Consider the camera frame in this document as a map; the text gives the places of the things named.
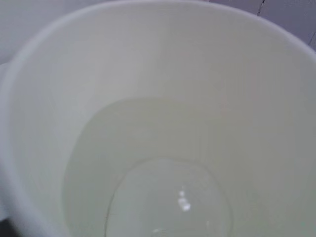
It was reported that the white paper cup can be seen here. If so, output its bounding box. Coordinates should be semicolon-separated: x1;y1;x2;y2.
0;0;316;237

